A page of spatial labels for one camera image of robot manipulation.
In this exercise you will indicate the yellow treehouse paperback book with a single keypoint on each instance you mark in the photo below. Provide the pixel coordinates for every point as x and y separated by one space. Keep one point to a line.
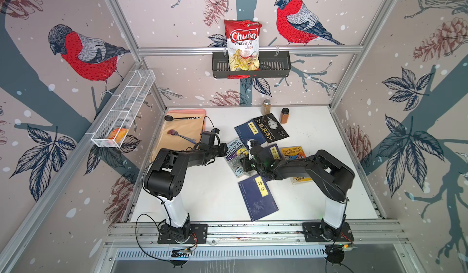
292 153

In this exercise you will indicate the white wire wall shelf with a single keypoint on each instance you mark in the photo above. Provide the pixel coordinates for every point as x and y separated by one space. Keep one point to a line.
126 107

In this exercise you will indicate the red cassava chips bag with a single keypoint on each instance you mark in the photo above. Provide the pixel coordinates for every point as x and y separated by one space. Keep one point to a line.
243 42

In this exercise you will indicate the glass jar brown spice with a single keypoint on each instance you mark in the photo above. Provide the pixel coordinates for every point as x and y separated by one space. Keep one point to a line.
266 107

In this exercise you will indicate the black spoon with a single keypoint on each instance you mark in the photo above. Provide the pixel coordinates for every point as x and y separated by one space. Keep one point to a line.
170 118

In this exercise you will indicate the glass jar orange spice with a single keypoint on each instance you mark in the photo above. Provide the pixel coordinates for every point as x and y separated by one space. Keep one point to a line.
284 115

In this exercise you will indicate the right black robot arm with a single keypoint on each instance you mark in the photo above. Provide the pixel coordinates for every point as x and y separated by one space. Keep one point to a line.
330 175

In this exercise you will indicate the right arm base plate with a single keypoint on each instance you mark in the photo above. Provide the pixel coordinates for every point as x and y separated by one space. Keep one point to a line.
310 232

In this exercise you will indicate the grey treehouse paperback book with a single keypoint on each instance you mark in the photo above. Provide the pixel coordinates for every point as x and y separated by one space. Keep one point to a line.
236 150

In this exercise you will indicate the black wall basket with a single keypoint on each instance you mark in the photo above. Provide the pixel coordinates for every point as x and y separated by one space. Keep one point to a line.
272 65

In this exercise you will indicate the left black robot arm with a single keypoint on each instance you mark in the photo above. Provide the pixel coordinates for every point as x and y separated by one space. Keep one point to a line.
166 175

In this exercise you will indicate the black Chinese paperback book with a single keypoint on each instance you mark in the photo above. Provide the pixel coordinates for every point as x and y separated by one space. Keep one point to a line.
270 128

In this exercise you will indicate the purple spoon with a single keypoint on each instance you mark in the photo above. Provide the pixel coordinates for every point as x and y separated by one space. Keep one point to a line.
173 132

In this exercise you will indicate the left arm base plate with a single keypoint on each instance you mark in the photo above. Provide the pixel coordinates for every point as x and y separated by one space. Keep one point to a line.
197 233

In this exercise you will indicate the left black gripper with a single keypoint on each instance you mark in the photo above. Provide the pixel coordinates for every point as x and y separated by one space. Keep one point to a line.
223 150

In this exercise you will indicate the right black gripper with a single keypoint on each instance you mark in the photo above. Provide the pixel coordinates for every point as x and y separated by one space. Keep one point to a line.
244 162

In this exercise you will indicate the upper navy thread-bound book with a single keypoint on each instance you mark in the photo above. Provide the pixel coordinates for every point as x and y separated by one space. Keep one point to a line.
249 131

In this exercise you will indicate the orange packet in shelf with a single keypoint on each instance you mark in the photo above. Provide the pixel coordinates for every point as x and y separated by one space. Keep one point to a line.
118 134

